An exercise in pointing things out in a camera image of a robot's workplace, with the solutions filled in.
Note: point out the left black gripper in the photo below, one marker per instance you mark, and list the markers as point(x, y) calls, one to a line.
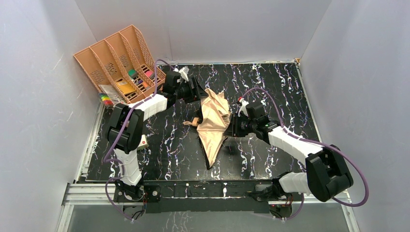
point(197, 90)

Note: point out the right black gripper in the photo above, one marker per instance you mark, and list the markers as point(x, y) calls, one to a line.
point(234, 128)

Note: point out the beige folding umbrella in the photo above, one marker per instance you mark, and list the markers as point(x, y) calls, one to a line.
point(215, 121)

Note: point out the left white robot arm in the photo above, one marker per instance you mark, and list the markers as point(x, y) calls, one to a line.
point(125, 129)

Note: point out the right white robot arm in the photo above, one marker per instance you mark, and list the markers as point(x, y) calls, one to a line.
point(326, 173)

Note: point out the pink eraser block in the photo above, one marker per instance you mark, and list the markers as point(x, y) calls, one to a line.
point(150, 74)

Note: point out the green eraser block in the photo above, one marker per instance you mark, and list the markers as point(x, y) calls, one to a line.
point(133, 74)

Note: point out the yellow notepad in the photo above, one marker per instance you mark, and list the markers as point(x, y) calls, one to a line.
point(125, 87)

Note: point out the small white green box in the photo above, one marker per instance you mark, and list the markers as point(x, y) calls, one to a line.
point(143, 143)

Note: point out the orange plastic file organizer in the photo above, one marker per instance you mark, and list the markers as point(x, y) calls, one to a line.
point(109, 60)

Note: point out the white paper card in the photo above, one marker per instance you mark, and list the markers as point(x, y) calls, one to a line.
point(109, 90)

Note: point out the colourful marker set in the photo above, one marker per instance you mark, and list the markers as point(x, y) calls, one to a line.
point(106, 100)

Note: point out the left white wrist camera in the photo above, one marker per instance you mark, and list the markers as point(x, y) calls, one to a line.
point(184, 72)

